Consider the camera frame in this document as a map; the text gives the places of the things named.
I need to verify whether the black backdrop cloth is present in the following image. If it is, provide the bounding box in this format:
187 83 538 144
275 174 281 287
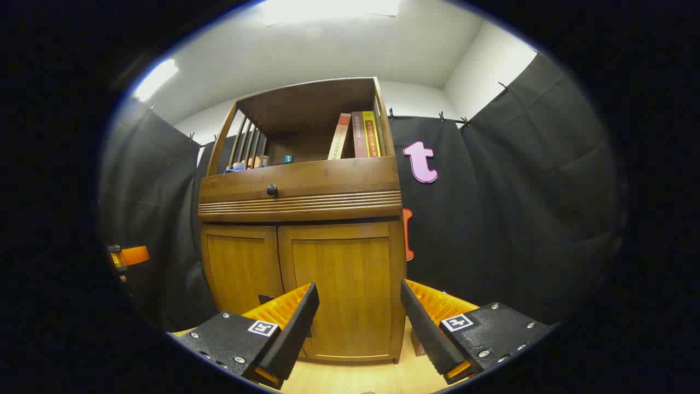
98 52 627 332

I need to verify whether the beige and red book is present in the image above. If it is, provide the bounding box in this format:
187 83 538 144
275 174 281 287
328 113 352 160

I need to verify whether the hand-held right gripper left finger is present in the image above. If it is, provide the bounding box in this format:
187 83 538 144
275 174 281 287
174 282 320 390

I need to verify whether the wooden double-door shoe cabinet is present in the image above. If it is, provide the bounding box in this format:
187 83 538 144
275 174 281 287
197 77 408 364

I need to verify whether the dark red book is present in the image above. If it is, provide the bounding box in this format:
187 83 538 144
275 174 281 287
351 112 368 158

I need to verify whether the wooden cabinet drawer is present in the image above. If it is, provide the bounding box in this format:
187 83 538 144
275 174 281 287
198 157 403 222

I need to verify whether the small ceiling light panel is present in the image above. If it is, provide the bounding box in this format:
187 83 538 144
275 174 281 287
133 59 179 102

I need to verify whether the yellow and red book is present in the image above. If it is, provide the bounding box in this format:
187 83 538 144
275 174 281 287
362 111 382 158

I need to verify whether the wooden cabinet door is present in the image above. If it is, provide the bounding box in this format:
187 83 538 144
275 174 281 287
278 221 406 363
201 224 285 315

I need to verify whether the large ceiling light panel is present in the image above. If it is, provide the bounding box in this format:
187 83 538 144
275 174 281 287
260 0 403 25

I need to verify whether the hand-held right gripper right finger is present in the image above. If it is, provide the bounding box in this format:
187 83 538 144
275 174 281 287
400 279 556 385

